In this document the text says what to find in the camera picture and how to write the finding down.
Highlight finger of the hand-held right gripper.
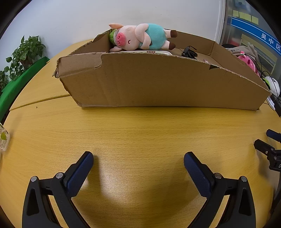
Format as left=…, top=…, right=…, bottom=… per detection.
left=266, top=129, right=281, bottom=143
left=254, top=139, right=276, bottom=158

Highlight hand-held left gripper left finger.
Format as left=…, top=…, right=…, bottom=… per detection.
left=22, top=151, right=94, bottom=228

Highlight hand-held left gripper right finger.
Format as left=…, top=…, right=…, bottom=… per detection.
left=184, top=151, right=257, bottom=228

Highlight brown cardboard box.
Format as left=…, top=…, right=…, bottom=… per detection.
left=52, top=28, right=271, bottom=110

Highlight white and green plush toy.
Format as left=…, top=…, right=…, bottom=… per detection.
left=262, top=76, right=281, bottom=97

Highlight hot pink plush toy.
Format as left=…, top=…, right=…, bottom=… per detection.
left=238, top=54, right=260, bottom=76

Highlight beige cloth bag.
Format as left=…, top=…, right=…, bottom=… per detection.
left=222, top=44, right=258, bottom=64

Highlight green board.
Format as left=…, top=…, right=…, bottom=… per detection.
left=0, top=56, right=50, bottom=123

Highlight black sunglasses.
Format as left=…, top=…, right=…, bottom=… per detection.
left=181, top=46, right=198, bottom=59

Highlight green potted plant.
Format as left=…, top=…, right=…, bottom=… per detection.
left=0, top=35, right=46, bottom=92

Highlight pink pig plush teal outfit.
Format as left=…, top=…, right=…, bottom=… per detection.
left=109, top=22, right=178, bottom=52

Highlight blue wall sign band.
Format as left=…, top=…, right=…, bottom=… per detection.
left=231, top=17, right=281, bottom=52

